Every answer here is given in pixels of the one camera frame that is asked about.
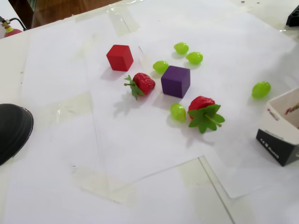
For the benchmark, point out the purple wooden cube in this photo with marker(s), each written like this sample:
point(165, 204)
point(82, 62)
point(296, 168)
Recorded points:
point(175, 80)

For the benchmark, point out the white and black cardboard box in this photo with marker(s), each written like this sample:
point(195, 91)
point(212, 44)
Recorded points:
point(273, 144)

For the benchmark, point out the black round dome object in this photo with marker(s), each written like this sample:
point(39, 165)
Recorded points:
point(14, 130)

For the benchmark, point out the clear tape strip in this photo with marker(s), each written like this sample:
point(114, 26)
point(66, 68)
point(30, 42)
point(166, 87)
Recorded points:
point(70, 105)

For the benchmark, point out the red fire extinguisher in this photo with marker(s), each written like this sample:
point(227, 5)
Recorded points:
point(12, 32)

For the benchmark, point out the red wooden cube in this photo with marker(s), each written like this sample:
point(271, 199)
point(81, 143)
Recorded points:
point(119, 57)

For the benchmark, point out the green grape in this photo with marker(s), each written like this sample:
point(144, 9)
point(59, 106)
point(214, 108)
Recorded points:
point(178, 112)
point(194, 57)
point(181, 47)
point(160, 66)
point(261, 89)

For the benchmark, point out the white paper sheet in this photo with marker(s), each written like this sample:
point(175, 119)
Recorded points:
point(233, 151)

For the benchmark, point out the large red strawberry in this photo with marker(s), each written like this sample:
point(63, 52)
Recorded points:
point(201, 102)

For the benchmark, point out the small red strawberry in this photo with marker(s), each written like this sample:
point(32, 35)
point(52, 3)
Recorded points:
point(144, 82)

